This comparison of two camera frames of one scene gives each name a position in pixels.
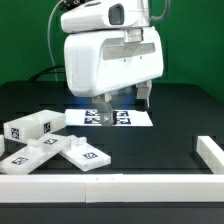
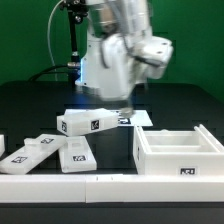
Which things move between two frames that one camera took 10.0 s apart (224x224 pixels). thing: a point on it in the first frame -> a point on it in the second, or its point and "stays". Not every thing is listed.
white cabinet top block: (34, 125) -> (80, 121)
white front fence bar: (112, 188) stays
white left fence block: (2, 144) stays
